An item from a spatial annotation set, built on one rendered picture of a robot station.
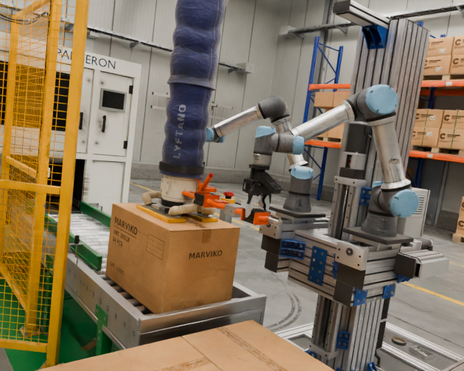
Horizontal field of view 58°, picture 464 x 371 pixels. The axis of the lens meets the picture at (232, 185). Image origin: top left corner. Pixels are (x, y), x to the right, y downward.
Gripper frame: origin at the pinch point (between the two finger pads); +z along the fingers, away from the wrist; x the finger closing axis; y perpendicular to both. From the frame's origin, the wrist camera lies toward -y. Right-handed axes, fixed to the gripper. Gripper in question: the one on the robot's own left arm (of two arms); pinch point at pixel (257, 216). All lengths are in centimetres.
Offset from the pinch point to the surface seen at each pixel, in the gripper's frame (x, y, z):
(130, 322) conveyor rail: 34, 31, 52
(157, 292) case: 20, 35, 43
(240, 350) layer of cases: 3, -5, 54
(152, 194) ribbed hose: 6, 76, 6
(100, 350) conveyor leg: 34, 58, 78
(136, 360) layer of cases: 43, 5, 54
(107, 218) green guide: -20, 194, 47
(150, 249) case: 21, 45, 26
